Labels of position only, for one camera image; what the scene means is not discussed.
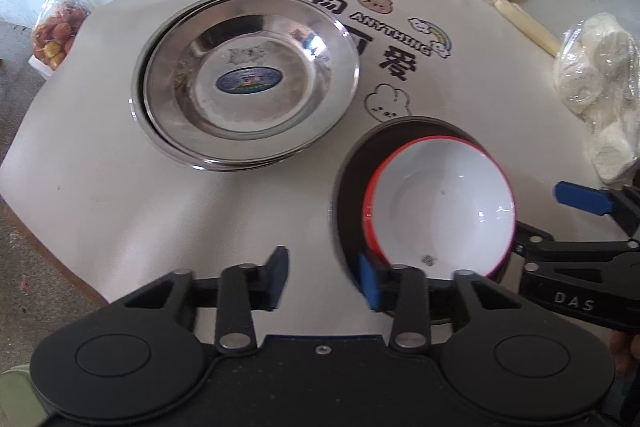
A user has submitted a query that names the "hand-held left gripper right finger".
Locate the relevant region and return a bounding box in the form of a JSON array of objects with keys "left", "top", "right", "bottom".
[{"left": 357, "top": 251, "right": 520, "bottom": 353}]

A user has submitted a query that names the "cream cylindrical stick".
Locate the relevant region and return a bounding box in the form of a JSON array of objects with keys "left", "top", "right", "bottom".
[{"left": 492, "top": 0, "right": 561, "bottom": 58}]

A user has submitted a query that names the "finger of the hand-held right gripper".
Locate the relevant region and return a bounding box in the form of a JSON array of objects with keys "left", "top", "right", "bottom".
[
  {"left": 552, "top": 180, "right": 640, "bottom": 236},
  {"left": 513, "top": 220, "right": 554, "bottom": 259}
]

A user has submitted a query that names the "steel plate with blue sticker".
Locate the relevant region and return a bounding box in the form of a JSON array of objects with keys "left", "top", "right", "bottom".
[{"left": 142, "top": 0, "right": 361, "bottom": 142}]

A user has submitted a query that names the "bag of red orange fruits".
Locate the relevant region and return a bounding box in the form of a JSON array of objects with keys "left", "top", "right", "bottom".
[{"left": 29, "top": 0, "right": 94, "bottom": 71}]

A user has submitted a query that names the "pale green object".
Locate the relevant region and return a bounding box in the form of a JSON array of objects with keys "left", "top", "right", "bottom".
[{"left": 0, "top": 363, "right": 42, "bottom": 427}]

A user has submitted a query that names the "large plain steel plate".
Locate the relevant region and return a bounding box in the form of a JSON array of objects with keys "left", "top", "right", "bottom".
[{"left": 128, "top": 0, "right": 353, "bottom": 172}]

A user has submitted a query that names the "clear bag of white buns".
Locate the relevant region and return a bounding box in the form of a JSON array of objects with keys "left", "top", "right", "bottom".
[{"left": 552, "top": 11, "right": 640, "bottom": 186}]

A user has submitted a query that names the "person's right hand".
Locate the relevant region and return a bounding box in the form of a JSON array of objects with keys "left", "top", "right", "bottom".
[{"left": 610, "top": 329, "right": 640, "bottom": 376}]

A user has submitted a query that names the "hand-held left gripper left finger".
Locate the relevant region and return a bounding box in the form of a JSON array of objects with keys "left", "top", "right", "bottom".
[{"left": 122, "top": 246, "right": 291, "bottom": 354}]

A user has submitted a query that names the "white bowl with red rim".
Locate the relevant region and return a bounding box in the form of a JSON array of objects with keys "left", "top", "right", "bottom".
[
  {"left": 369, "top": 140, "right": 519, "bottom": 281},
  {"left": 362, "top": 134, "right": 489, "bottom": 259}
]

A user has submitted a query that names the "stainless steel bowl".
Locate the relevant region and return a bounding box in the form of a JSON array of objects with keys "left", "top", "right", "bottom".
[{"left": 327, "top": 115, "right": 519, "bottom": 326}]

